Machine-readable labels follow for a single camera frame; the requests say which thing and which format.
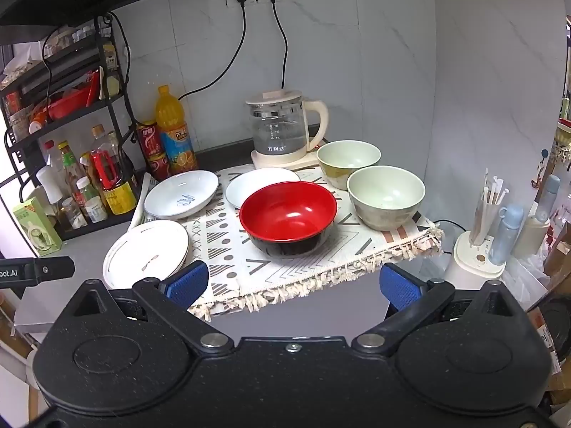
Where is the orange juice bottle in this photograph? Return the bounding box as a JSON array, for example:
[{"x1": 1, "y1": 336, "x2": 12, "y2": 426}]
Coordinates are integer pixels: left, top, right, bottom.
[{"x1": 155, "y1": 85, "x2": 198, "y2": 174}]

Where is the glass spice jar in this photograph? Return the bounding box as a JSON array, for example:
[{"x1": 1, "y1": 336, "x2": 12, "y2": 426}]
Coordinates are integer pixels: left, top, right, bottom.
[{"x1": 60, "y1": 198, "x2": 88, "y2": 233}]

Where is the red and black bowl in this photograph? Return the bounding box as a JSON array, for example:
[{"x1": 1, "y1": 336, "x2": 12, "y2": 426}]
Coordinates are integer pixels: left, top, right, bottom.
[{"x1": 239, "y1": 181, "x2": 338, "y2": 258}]

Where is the cream kettle base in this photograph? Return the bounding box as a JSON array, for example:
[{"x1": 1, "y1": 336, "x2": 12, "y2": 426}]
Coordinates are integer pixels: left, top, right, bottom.
[{"x1": 251, "y1": 146, "x2": 329, "y2": 171}]

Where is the black power cable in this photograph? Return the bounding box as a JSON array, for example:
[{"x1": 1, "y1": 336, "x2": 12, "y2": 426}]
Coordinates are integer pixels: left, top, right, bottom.
[
  {"x1": 178, "y1": 0, "x2": 249, "y2": 100},
  {"x1": 266, "y1": 0, "x2": 289, "y2": 91}
]

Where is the small white blue-rimmed plate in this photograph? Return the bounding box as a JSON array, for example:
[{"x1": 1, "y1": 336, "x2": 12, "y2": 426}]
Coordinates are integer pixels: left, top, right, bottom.
[{"x1": 225, "y1": 168, "x2": 302, "y2": 209}]

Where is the red plastic container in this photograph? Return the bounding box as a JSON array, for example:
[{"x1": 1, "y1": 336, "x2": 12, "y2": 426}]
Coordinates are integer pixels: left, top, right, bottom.
[{"x1": 47, "y1": 71, "x2": 101, "y2": 119}]

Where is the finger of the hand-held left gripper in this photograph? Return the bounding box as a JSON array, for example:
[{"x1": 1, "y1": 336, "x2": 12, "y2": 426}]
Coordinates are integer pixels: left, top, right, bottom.
[{"x1": 24, "y1": 256, "x2": 76, "y2": 284}]

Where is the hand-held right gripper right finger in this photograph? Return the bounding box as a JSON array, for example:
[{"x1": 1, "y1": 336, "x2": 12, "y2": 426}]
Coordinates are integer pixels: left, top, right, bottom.
[{"x1": 352, "y1": 263, "x2": 522, "y2": 354}]

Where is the light blue thermos bottle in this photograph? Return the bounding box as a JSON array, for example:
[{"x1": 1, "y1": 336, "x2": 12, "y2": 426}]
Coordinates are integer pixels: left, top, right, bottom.
[
  {"x1": 487, "y1": 205, "x2": 525, "y2": 266},
  {"x1": 534, "y1": 175, "x2": 561, "y2": 224}
]

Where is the red drink can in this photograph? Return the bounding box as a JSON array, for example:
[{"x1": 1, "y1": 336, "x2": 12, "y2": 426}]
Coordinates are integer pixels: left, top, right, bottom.
[
  {"x1": 147, "y1": 152, "x2": 173, "y2": 182},
  {"x1": 136, "y1": 120, "x2": 164, "y2": 158}
]

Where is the green cardboard box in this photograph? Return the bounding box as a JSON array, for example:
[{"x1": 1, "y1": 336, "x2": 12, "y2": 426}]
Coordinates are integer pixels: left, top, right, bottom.
[{"x1": 12, "y1": 196, "x2": 64, "y2": 258}]

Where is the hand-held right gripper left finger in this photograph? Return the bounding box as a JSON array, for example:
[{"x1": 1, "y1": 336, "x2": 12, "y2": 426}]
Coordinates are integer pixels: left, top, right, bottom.
[{"x1": 69, "y1": 261, "x2": 234, "y2": 354}]

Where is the glass kettle with cream handle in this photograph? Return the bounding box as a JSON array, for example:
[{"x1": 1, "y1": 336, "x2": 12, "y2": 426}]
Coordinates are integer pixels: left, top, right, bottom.
[{"x1": 245, "y1": 90, "x2": 329, "y2": 164}]

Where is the cream round container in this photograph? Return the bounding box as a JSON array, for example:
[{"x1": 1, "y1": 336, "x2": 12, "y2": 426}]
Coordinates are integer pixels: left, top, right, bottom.
[{"x1": 513, "y1": 216, "x2": 552, "y2": 260}]

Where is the large white blue-rimmed plate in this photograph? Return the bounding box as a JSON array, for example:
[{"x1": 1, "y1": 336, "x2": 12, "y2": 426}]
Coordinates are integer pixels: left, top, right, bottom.
[{"x1": 143, "y1": 170, "x2": 219, "y2": 220}]

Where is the patterned fringed table mat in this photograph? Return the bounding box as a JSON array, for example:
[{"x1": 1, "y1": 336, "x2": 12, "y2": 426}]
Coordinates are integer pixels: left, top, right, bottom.
[{"x1": 128, "y1": 164, "x2": 445, "y2": 322}]

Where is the white-lidded small jar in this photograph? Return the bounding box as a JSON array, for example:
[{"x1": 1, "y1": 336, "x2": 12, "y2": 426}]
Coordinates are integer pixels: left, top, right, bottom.
[{"x1": 85, "y1": 196, "x2": 109, "y2": 224}]

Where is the white gold-rimmed plate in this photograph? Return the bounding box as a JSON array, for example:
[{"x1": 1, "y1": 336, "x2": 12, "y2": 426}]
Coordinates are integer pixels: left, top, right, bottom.
[{"x1": 102, "y1": 220, "x2": 190, "y2": 290}]

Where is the black metal spice rack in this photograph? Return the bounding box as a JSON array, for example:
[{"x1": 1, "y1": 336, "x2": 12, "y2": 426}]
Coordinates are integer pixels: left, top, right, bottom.
[{"x1": 0, "y1": 13, "x2": 144, "y2": 242}]

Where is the oil bottle with red handle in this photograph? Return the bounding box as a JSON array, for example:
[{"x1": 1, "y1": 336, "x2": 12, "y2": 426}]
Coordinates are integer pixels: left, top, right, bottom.
[{"x1": 89, "y1": 125, "x2": 138, "y2": 216}]

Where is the white plastic bottle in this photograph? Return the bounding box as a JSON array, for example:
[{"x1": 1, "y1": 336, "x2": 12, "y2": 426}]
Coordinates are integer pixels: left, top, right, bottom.
[{"x1": 36, "y1": 166, "x2": 64, "y2": 206}]

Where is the white straw holder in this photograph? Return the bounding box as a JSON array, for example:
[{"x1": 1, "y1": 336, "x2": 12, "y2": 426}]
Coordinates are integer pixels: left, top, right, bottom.
[{"x1": 470, "y1": 168, "x2": 510, "y2": 247}]

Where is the pale green bowl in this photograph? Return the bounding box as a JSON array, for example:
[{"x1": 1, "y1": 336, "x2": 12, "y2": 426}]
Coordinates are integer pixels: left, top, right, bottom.
[
  {"x1": 317, "y1": 140, "x2": 382, "y2": 191},
  {"x1": 347, "y1": 165, "x2": 426, "y2": 231}
]

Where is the green label sauce bottle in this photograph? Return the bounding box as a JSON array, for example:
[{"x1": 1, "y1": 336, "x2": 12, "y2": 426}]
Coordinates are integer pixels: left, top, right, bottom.
[{"x1": 58, "y1": 141, "x2": 90, "y2": 201}]

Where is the white chopstick holder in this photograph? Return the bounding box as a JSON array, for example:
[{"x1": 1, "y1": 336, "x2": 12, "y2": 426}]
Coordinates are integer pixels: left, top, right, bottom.
[{"x1": 453, "y1": 229, "x2": 507, "y2": 284}]

